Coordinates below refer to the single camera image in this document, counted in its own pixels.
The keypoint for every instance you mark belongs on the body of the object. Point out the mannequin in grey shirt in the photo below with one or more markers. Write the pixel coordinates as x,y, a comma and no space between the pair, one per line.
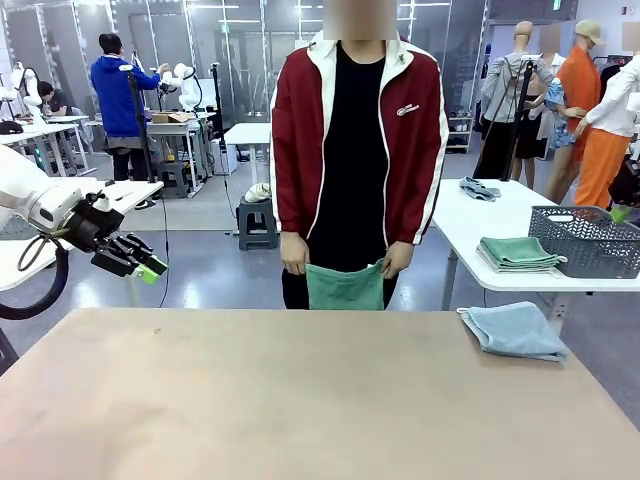
505,85

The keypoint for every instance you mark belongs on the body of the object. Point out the dark grey plastic basket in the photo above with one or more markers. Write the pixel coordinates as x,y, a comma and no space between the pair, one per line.
590,250

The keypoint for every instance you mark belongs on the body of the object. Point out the black tripod stand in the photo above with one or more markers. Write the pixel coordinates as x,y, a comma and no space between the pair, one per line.
141,130
522,100

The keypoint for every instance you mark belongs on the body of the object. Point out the white background desk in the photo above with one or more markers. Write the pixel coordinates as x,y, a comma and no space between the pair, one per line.
247,132

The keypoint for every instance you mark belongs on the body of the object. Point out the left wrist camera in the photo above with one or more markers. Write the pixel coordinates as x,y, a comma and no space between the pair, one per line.
101,202

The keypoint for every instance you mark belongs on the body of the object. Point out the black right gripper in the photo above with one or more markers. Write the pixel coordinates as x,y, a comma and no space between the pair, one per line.
625,180

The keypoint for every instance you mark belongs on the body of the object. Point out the person's left forearm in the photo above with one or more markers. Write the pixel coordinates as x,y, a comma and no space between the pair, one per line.
425,200

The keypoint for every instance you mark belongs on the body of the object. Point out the beige cloth bundle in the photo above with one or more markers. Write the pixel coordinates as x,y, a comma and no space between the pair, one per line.
257,192

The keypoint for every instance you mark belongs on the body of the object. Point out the person in red jacket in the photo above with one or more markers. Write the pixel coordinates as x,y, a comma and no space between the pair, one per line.
355,150

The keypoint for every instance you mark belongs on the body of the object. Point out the white table with rounded corners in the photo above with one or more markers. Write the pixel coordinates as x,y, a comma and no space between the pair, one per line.
480,220

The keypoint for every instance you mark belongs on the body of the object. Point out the black camera pole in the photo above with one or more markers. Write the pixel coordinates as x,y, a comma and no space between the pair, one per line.
218,100

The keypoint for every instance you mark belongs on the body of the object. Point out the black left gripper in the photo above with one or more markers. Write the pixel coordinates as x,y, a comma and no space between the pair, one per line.
95,225

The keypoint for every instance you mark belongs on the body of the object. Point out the light blue terry towel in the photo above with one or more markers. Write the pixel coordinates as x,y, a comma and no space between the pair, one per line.
515,332

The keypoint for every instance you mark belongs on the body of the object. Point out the white rectangular side table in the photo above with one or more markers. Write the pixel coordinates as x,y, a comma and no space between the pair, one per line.
125,192

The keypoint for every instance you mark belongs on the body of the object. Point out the person's right hand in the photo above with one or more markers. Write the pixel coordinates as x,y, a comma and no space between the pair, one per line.
295,255

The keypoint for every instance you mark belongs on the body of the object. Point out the mannequin in floral blue shirt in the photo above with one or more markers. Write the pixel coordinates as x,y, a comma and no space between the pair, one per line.
557,115

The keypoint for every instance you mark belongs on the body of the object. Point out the brown cardboard box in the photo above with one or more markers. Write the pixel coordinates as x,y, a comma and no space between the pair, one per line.
170,118

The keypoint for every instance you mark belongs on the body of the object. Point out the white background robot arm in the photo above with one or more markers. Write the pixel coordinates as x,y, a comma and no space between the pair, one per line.
187,92
30,90

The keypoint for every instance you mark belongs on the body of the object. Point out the grey plastic step stool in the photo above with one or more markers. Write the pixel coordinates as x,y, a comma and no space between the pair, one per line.
173,175
257,235

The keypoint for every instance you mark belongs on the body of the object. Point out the person's left hand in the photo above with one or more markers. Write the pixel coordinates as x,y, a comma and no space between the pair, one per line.
398,260

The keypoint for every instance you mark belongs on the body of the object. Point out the mannequin with orange trousers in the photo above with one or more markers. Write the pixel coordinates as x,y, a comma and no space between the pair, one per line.
600,165

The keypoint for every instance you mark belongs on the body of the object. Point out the crumpled grey-blue towel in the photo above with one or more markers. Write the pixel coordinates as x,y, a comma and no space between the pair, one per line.
480,189

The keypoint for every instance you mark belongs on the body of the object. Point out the person in blue hoodie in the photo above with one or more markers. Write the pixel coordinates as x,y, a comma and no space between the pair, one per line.
117,100

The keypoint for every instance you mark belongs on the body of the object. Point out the green terry towel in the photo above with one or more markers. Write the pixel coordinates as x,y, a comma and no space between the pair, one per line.
345,290
520,250

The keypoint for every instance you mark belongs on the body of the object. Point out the mannequin in orange top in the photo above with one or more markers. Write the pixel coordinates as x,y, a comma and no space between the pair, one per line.
580,85

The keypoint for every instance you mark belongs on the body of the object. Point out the seated person in dark shirt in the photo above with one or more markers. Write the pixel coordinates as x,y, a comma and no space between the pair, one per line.
57,102

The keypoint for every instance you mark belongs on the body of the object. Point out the person's right forearm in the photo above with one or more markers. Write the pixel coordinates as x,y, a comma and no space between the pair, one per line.
290,200

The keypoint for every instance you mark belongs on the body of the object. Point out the white shoe shelf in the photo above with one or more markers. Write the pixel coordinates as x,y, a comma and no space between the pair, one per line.
460,132

